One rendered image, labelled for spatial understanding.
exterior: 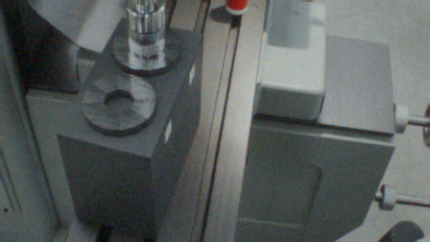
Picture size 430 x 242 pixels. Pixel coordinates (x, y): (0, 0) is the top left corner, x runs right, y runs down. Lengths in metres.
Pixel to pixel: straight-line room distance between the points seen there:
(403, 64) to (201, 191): 1.78
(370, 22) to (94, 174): 2.12
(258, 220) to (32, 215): 0.58
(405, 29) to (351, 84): 1.44
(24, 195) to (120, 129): 0.89
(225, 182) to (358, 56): 0.62
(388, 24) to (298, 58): 1.55
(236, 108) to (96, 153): 0.34
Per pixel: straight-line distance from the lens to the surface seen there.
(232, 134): 0.98
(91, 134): 0.74
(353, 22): 2.75
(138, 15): 0.76
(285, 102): 1.24
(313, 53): 1.29
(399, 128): 1.46
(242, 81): 1.06
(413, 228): 0.59
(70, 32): 1.20
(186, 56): 0.82
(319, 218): 1.54
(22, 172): 1.52
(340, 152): 1.33
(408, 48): 2.71
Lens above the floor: 1.72
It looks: 50 degrees down
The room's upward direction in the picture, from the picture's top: 4 degrees clockwise
